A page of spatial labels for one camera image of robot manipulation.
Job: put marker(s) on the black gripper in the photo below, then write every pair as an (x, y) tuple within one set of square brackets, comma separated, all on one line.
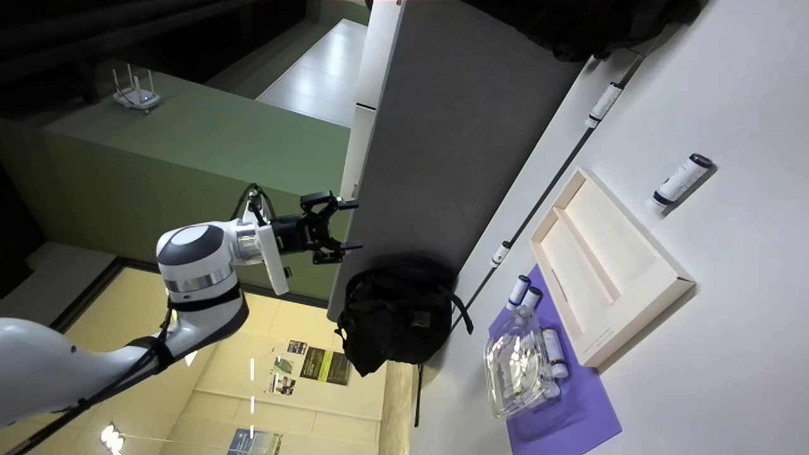
[(296, 234)]

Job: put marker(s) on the white bottle green bands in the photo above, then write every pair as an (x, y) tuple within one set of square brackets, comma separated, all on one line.
[(502, 253)]

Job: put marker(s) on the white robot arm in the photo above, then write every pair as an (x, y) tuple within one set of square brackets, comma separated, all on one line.
[(193, 260)]

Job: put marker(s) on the white bottle blue bands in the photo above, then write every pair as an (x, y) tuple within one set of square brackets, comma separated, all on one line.
[(518, 290)]

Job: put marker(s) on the white bottle dark band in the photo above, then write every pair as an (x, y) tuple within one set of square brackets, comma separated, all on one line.
[(532, 302)]

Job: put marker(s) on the white bottle dark caps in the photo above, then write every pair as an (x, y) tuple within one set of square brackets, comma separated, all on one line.
[(604, 101), (683, 177)]

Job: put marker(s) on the black backpack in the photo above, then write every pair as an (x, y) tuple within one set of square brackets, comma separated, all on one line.
[(396, 312)]

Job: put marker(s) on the dark poster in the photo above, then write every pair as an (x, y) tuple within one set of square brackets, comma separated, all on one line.
[(315, 361), (339, 370)]

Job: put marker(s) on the green cabinet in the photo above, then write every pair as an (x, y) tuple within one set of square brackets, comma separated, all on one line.
[(210, 153)]

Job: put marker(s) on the white counter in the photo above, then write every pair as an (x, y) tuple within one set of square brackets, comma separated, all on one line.
[(318, 76)]

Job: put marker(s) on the grey partition panel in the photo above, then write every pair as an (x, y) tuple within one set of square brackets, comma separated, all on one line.
[(455, 143)]

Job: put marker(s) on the blue poster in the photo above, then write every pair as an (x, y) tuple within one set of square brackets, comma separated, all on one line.
[(253, 441)]

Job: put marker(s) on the clear plastic container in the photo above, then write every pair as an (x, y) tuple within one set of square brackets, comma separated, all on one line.
[(518, 370)]

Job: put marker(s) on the purple mat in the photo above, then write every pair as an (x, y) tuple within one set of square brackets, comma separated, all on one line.
[(573, 413)]

